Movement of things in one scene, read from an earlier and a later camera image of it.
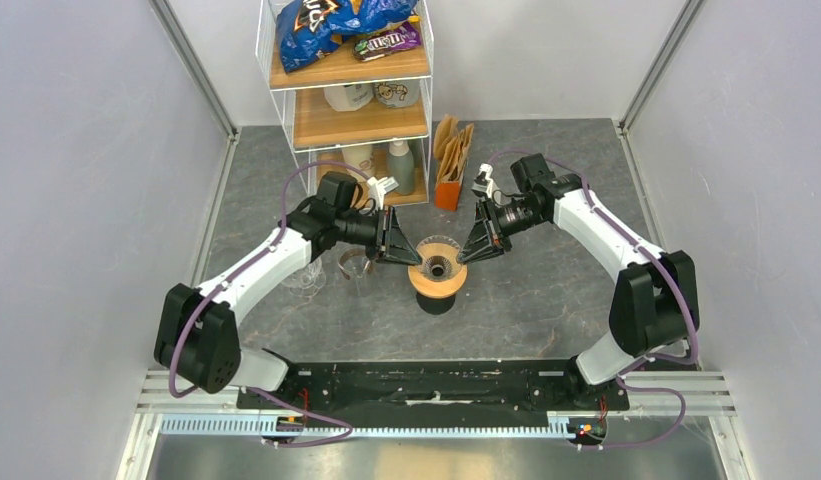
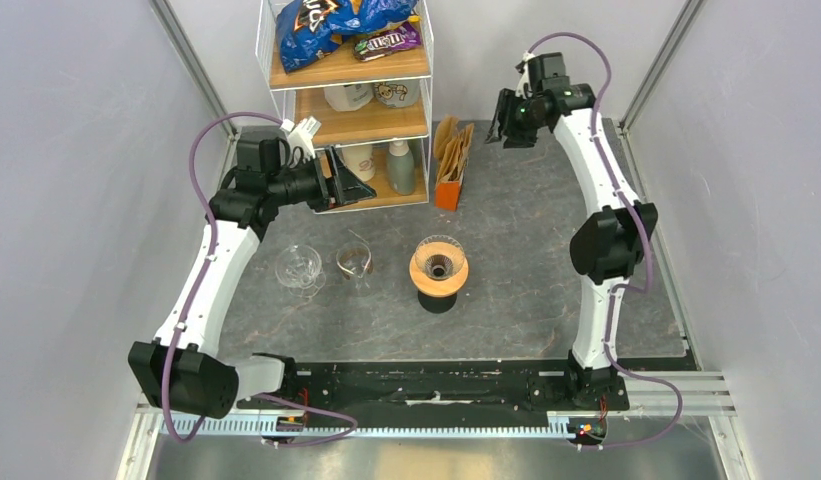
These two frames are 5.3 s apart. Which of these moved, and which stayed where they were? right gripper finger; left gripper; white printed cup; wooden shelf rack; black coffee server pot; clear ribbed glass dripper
Moved: right gripper finger; left gripper
Stayed: wooden shelf rack; black coffee server pot; white printed cup; clear ribbed glass dripper
